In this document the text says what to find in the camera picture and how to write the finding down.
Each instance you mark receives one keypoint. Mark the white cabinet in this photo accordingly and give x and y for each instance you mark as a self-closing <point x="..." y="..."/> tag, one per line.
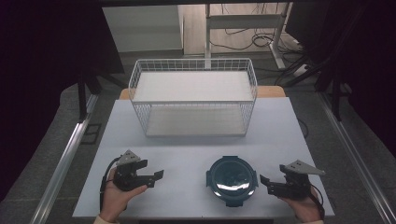
<point x="141" y="28"/>

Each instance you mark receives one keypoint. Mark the black curtain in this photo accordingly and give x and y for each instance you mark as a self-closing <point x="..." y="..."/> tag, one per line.
<point x="367" y="62"/>
<point x="40" y="62"/>

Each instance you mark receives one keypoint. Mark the person's left hand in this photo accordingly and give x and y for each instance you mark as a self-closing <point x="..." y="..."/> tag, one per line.
<point x="113" y="199"/>

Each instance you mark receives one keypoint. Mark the aluminium rail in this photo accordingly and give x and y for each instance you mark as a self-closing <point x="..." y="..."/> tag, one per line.
<point x="355" y="155"/>
<point x="67" y="155"/>

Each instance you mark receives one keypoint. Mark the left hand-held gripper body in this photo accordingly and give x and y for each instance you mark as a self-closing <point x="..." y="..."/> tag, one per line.
<point x="129" y="179"/>

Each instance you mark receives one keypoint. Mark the person's right hand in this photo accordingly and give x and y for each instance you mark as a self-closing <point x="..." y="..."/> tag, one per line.
<point x="308" y="210"/>

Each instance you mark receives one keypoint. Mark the black metal stand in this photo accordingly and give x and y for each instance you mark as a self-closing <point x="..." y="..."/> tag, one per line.
<point x="82" y="99"/>
<point x="335" y="99"/>

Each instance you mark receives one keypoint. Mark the white table cover sheet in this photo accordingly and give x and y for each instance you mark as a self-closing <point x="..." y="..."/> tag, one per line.
<point x="186" y="155"/>

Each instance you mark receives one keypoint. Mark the white metal desk frame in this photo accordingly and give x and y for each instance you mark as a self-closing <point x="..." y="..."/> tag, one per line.
<point x="243" y="21"/>

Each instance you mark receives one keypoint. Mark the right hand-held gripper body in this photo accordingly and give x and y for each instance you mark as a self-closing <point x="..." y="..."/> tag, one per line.
<point x="295" y="186"/>

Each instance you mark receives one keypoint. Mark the dark green round food container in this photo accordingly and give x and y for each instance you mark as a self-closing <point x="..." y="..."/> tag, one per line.
<point x="232" y="180"/>

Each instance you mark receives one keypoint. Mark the white power strip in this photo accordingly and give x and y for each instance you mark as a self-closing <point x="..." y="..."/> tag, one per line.
<point x="301" y="70"/>

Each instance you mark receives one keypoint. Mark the black floor frame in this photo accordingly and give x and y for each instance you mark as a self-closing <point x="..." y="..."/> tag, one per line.
<point x="91" y="133"/>

